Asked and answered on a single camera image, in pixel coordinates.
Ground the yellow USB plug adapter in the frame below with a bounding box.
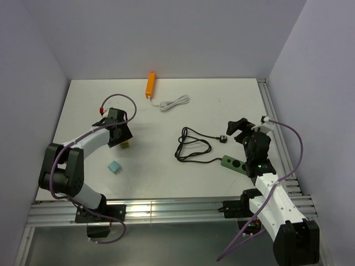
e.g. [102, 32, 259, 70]
[120, 140, 130, 150]

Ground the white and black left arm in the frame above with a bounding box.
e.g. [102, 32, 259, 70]
[38, 108, 133, 221]

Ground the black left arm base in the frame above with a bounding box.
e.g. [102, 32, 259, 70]
[74, 204, 126, 244]

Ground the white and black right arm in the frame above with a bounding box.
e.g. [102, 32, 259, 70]
[218, 116, 320, 265]

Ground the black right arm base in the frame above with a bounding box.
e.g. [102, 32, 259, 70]
[218, 188, 262, 234]

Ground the light blue plug adapter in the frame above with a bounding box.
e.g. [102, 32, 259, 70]
[108, 161, 122, 175]

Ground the green power strip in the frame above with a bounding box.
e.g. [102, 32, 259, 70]
[220, 155, 247, 176]

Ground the orange power strip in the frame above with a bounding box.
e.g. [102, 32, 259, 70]
[145, 72, 156, 99]

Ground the black power cable with plug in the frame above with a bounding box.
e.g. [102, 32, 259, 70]
[174, 126, 230, 163]

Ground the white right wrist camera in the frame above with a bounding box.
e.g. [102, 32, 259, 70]
[252, 116, 275, 134]

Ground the white power cable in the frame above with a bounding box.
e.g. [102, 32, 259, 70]
[148, 94, 191, 112]

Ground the aluminium right rail frame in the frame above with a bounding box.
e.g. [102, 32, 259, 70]
[256, 78, 334, 265]

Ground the aluminium rail frame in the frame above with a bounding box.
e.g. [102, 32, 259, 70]
[256, 78, 334, 265]
[13, 193, 318, 266]

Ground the aluminium front rail frame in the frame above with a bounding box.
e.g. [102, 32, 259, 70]
[13, 193, 318, 266]

